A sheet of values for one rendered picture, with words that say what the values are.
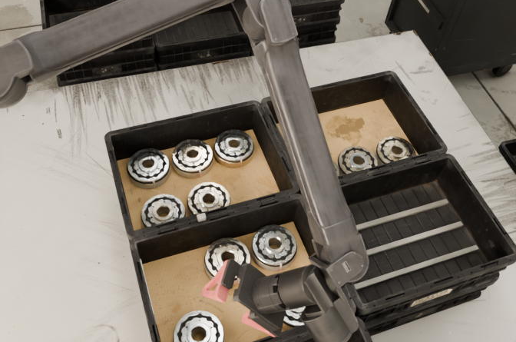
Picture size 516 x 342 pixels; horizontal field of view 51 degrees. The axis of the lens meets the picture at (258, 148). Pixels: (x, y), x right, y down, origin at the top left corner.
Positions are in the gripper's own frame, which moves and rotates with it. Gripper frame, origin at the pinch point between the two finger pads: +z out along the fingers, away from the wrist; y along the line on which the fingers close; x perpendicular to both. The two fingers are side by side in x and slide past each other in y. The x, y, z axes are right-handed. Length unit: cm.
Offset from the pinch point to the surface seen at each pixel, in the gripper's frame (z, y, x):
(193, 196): 25.7, -0.6, -33.1
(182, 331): 21.7, -7.4, -1.6
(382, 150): -4, -32, -60
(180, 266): 27.1, -4.9, -16.6
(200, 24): 80, -2, -151
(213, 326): 18.1, -11.7, -4.3
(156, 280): 30.0, -2.0, -11.9
